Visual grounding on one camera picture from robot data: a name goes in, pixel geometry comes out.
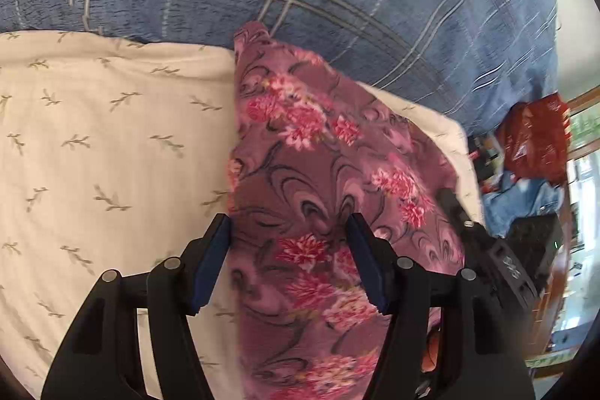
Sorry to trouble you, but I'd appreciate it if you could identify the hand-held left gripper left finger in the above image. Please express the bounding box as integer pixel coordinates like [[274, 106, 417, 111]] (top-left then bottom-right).
[[41, 213, 233, 400]]

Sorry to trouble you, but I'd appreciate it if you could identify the red plastic bag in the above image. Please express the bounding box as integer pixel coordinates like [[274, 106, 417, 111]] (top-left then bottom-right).
[[496, 93, 572, 186]]

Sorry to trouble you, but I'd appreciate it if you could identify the blue denim cloth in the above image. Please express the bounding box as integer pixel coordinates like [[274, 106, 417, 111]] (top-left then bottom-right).
[[482, 179, 564, 238]]

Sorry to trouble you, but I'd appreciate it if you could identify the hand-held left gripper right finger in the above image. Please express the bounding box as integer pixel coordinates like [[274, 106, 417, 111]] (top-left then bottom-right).
[[346, 213, 536, 400]]

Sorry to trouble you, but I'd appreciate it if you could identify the wooden furniture frame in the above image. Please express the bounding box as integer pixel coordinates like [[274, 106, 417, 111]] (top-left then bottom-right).
[[527, 91, 600, 378]]

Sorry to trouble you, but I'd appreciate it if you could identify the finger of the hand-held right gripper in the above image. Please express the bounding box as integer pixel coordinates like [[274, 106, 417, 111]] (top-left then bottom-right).
[[436, 188, 475, 228]]

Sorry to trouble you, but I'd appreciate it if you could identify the maroon floral garment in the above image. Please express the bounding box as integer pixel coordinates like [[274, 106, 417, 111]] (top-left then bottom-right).
[[226, 21, 466, 400]]

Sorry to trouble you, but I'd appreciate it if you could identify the cream leaf-print bed sheet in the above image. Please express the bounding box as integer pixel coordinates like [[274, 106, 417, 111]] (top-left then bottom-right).
[[0, 30, 483, 400]]

